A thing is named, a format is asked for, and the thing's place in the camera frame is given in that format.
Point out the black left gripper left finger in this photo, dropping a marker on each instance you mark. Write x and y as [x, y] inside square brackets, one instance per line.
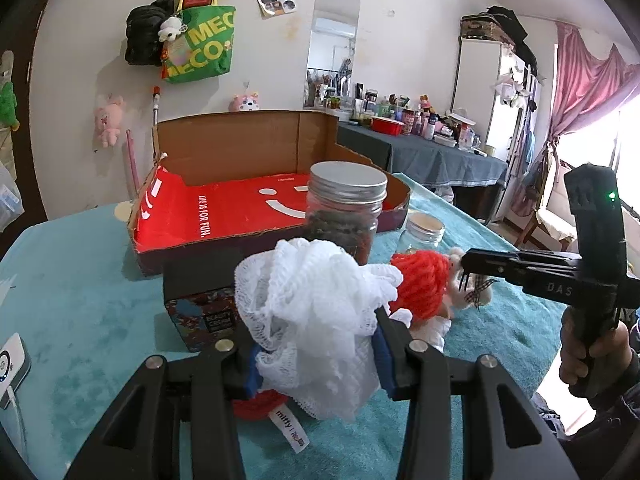
[138, 435]

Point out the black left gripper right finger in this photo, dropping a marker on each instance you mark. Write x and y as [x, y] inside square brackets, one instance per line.
[502, 435]

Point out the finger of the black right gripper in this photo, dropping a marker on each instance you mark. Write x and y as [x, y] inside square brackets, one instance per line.
[483, 262]

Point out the white tissue cloth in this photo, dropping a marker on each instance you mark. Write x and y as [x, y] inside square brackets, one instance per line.
[433, 331]

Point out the red crochet hat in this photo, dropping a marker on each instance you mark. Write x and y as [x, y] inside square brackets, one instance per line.
[426, 275]

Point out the blue cloth pad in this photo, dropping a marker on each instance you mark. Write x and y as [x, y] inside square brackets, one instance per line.
[385, 359]

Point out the person's right hand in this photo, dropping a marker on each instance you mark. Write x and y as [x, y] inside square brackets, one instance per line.
[588, 371]

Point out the wooden chair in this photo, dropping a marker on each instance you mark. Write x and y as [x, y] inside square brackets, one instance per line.
[553, 212]

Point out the small glass jar gold contents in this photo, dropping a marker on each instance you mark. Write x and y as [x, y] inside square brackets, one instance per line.
[422, 232]

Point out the grey cloth side table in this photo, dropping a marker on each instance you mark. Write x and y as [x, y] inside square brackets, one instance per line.
[477, 181]

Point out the white device on table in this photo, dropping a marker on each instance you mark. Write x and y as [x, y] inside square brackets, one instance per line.
[14, 366]

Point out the black beauty cream box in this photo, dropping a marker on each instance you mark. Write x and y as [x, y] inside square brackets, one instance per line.
[199, 297]

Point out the tall dark tea jar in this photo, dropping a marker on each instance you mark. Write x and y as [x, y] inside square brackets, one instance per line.
[344, 201]

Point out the red basin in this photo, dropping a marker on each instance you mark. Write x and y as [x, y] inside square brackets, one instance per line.
[386, 126]

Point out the white wardrobe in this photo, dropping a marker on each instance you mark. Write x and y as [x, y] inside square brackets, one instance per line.
[494, 88]

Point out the pink curtain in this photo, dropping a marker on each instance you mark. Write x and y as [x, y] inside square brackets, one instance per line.
[587, 88]

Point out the red cardboard box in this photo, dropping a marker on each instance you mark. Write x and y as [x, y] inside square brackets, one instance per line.
[229, 180]

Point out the green plush on door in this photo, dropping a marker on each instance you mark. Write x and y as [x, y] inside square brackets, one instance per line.
[8, 104]

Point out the green tote bag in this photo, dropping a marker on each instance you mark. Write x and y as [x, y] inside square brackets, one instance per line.
[204, 49]

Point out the wall mirror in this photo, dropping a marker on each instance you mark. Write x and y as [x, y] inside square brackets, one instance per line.
[331, 54]

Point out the pink cat plush on wall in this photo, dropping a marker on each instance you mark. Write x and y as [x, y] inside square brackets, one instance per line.
[245, 103]

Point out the black backpack on wall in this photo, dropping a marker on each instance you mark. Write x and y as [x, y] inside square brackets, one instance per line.
[143, 46]

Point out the white plush keychain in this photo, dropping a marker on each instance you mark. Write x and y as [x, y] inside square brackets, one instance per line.
[170, 29]

